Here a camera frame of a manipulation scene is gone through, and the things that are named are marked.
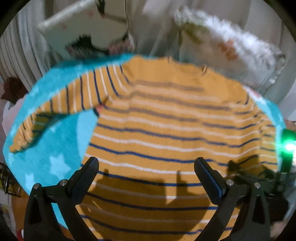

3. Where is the white black printed pillow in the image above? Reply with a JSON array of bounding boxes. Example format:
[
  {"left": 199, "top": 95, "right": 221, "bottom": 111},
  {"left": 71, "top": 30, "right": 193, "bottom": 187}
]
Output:
[{"left": 37, "top": 0, "right": 137, "bottom": 61}]

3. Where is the turquoise star blanket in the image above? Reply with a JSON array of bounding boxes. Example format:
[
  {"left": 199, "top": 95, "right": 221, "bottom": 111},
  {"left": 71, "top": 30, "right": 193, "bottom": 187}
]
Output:
[{"left": 2, "top": 53, "right": 287, "bottom": 232}]

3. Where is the wire rack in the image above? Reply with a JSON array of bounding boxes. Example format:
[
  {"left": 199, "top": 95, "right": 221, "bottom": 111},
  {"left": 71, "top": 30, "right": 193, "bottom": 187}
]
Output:
[{"left": 0, "top": 162, "right": 24, "bottom": 197}]

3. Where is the dark red cloth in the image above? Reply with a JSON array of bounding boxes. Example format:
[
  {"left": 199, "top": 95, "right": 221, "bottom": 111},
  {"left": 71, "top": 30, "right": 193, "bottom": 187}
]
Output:
[{"left": 1, "top": 77, "right": 28, "bottom": 103}]

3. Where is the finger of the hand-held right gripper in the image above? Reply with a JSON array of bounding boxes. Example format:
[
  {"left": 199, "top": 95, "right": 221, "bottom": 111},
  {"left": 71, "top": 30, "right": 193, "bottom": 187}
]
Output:
[{"left": 228, "top": 160, "right": 279, "bottom": 186}]

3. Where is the white floral pillow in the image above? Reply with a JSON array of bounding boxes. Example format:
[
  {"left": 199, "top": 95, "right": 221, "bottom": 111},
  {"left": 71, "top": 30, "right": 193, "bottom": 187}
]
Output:
[{"left": 173, "top": 6, "right": 287, "bottom": 93}]

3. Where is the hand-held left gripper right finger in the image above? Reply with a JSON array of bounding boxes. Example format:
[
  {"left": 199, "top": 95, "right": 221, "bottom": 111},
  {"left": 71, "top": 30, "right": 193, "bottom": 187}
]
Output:
[{"left": 194, "top": 157, "right": 271, "bottom": 241}]

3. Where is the yellow striped sweater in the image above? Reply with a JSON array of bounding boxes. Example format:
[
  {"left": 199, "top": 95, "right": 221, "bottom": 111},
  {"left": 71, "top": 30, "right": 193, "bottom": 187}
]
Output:
[{"left": 9, "top": 56, "right": 281, "bottom": 241}]

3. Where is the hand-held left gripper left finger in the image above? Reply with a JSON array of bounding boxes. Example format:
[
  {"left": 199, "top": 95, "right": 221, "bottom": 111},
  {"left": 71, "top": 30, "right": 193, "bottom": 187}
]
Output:
[{"left": 24, "top": 157, "right": 100, "bottom": 241}]

